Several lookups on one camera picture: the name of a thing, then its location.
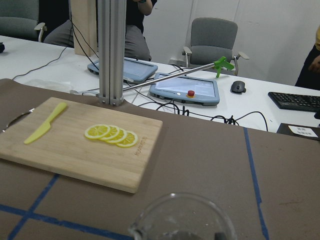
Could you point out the lemon slice farthest from knife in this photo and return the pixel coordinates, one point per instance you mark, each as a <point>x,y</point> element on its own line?
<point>130,140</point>

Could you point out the teach pendant near mouse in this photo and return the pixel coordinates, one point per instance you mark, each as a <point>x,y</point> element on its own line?
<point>186,89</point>

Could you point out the teach pendant far from mouse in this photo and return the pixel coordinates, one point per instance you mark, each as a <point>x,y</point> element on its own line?
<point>137,71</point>

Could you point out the lemon slice nearest knife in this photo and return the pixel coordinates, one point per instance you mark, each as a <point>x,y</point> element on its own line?
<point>97,131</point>

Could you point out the dark computer mouse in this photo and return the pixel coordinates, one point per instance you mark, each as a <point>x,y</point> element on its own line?
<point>238,87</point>

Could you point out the grey office chair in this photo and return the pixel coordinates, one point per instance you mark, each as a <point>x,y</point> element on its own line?
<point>210,39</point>

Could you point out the bamboo cutting board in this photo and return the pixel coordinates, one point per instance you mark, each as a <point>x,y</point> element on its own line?
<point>65,150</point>

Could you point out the yellow plastic knife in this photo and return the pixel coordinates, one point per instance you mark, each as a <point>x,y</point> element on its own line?
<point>46,125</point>

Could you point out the black keyboard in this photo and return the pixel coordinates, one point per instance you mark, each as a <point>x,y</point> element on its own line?
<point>297,102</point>

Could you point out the wooden plank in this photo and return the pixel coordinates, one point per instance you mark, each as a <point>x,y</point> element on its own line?
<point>83,16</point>

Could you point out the black small box with label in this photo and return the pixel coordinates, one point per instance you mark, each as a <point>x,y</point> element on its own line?
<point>307,132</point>

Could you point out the green handled reacher grabber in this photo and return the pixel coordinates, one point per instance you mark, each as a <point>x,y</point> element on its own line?
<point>112,88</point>

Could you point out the aluminium frame post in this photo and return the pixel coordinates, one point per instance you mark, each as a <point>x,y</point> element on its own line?
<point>111,40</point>

